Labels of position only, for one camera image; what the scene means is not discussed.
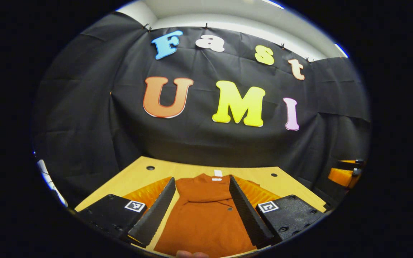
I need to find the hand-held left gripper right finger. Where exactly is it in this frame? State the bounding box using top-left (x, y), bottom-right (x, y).
top-left (229, 175), bottom-right (324, 249)

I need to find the orange button shirt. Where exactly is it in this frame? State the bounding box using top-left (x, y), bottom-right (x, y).
top-left (154, 173), bottom-right (261, 258)

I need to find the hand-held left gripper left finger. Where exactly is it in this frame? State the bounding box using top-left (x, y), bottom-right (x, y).
top-left (77, 177), bottom-right (176, 248)

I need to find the black backdrop cloth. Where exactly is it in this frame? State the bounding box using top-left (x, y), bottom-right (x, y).
top-left (33, 13), bottom-right (372, 208)

